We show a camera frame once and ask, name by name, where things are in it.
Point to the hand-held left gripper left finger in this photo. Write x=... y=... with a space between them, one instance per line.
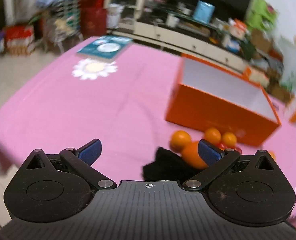
x=90 y=152

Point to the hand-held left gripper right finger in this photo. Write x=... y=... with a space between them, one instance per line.
x=208 y=153

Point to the large orange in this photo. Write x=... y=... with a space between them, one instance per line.
x=193 y=156

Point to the small orange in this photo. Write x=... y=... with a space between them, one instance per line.
x=212 y=135
x=229 y=139
x=180 y=140

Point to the orange cardboard box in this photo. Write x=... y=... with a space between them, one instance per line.
x=213 y=115

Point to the pink tablecloth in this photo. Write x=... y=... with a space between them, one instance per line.
x=88 y=110

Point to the orange and white floor carton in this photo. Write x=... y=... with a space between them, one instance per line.
x=256 y=76

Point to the teal paperback book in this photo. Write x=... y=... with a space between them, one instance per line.
x=105 y=48

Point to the white television stand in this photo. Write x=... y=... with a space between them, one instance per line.
x=188 y=42

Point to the metal rack cart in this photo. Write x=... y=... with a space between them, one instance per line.
x=63 y=30

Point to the white small refrigerator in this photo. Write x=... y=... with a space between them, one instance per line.
x=292 y=60

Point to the red gift bag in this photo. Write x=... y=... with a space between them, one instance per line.
x=93 y=0
x=93 y=23

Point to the red and white carton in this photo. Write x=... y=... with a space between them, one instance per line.
x=19 y=40

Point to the white plastic bag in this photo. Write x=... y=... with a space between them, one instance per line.
x=114 y=15

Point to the blue flat packet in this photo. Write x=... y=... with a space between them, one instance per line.
x=203 y=11

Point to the white glass-door cabinet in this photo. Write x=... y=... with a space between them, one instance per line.
x=124 y=7

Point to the green plastic drawers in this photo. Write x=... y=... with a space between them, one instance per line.
x=261 y=12

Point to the black television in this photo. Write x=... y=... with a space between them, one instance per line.
x=225 y=0

